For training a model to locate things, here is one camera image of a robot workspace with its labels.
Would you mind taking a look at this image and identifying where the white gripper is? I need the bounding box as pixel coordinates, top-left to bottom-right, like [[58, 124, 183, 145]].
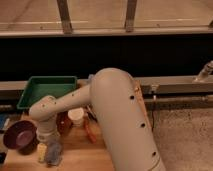
[[36, 130, 60, 163]]

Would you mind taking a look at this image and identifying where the grey blue towel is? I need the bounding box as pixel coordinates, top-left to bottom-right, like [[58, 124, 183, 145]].
[[45, 140, 62, 166]]

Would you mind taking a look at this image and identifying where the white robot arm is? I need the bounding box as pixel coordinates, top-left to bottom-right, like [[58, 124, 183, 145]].
[[29, 68, 166, 171]]

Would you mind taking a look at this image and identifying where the purple bowl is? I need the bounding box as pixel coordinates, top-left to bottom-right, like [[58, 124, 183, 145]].
[[3, 120, 36, 150]]

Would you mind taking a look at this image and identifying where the orange bowl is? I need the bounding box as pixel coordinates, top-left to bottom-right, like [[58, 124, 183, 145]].
[[56, 112, 72, 135]]

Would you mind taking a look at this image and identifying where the white cup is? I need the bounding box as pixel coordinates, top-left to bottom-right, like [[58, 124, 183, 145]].
[[68, 108, 84, 126]]

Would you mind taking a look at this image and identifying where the green plastic tray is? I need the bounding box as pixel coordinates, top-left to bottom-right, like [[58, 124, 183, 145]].
[[17, 76, 77, 110]]

